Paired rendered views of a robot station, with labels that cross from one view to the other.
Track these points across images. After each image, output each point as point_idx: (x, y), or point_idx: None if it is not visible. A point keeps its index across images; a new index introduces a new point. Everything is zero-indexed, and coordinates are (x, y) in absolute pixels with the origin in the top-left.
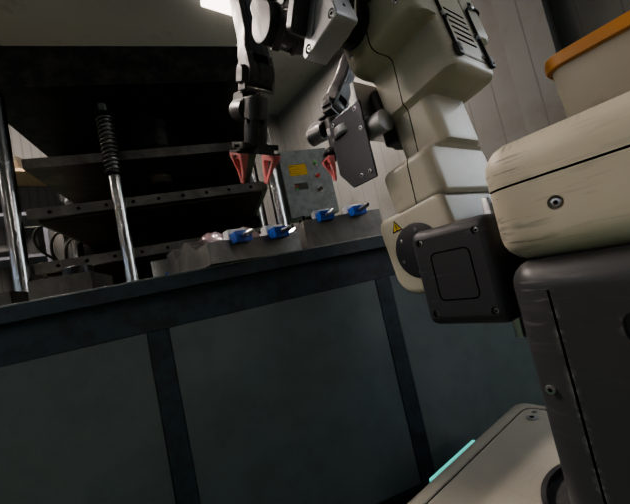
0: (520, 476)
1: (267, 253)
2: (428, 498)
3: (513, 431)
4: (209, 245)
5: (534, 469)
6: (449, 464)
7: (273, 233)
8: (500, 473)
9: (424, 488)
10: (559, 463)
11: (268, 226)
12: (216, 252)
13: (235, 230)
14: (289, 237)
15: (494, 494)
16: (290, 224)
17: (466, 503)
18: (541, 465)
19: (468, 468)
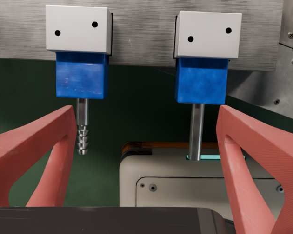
0: (209, 206)
1: (156, 67)
2: (164, 176)
3: (256, 185)
4: (3, 59)
5: (219, 210)
6: (208, 158)
7: (176, 90)
8: (206, 197)
9: (173, 165)
10: (231, 218)
11: (187, 56)
12: (25, 60)
13: (73, 51)
14: (236, 69)
15: (187, 202)
16: (190, 159)
17: (172, 194)
18: (224, 211)
19: (201, 180)
